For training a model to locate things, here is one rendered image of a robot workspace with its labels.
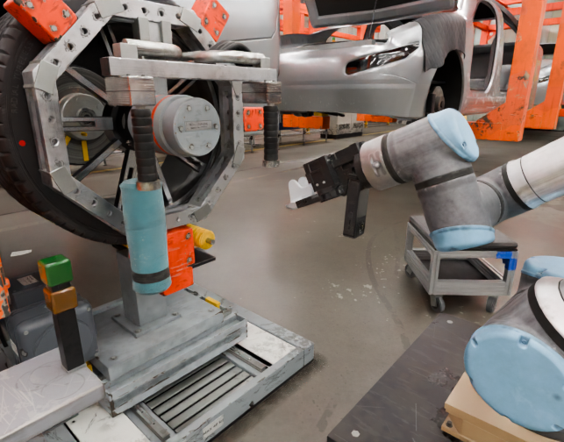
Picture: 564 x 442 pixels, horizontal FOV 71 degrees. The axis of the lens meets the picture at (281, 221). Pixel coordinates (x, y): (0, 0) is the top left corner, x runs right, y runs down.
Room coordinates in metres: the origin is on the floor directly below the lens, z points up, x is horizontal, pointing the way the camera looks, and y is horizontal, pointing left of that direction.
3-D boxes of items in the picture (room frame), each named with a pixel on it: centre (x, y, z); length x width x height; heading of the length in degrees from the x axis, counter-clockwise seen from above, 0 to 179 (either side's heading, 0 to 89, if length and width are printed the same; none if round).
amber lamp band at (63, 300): (0.60, 0.38, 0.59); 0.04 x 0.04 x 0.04; 48
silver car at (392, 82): (5.50, -1.88, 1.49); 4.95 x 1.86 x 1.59; 138
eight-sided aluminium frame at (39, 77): (1.01, 0.31, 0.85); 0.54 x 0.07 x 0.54; 138
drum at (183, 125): (0.97, 0.26, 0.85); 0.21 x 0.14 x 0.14; 48
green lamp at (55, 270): (0.60, 0.38, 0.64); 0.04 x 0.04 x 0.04; 48
